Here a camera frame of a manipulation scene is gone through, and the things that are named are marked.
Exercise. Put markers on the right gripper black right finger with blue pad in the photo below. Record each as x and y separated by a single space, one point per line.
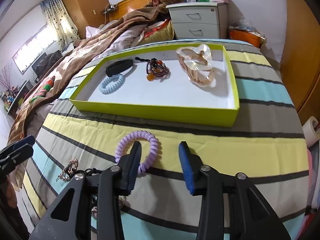
250 214

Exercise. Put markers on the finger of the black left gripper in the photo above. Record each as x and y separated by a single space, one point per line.
15 154

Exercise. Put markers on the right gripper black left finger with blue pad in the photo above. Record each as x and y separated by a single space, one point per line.
69 216

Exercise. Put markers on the rhinestone gold hair clip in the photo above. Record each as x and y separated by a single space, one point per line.
68 172

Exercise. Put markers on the person's left hand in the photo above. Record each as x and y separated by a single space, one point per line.
9 193

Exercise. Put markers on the brown patterned blanket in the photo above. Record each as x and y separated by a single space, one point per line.
69 65

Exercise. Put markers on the red green wrapped package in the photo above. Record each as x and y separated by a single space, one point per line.
44 89

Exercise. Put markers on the striped cloth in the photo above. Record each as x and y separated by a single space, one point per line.
266 142

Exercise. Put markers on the black chair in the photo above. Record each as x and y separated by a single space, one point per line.
45 62

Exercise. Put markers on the white paper roll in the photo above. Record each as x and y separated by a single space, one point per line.
311 133

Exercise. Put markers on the green white shallow tray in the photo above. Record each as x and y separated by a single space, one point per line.
175 99

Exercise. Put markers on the patterned curtain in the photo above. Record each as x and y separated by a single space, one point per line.
58 18

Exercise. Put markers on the wooden door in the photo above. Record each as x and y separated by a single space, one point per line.
299 65

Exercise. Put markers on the orange box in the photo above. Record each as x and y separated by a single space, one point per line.
250 37

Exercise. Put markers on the wooden wardrobe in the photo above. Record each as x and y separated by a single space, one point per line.
86 13

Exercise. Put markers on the wooden headboard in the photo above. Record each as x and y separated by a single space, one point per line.
125 6

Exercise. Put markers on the yellow pillow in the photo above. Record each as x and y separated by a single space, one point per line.
162 31

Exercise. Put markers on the grey three-drawer nightstand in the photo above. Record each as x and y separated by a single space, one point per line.
199 19

